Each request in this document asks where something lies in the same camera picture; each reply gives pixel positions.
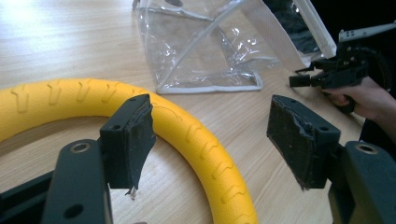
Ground yellow foam ring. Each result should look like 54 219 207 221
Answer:
0 77 259 224

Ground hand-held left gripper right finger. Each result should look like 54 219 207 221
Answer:
266 94 396 224

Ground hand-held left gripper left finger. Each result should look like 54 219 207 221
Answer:
40 93 157 224

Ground clear plastic bag white trim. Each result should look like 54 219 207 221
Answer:
132 0 338 95

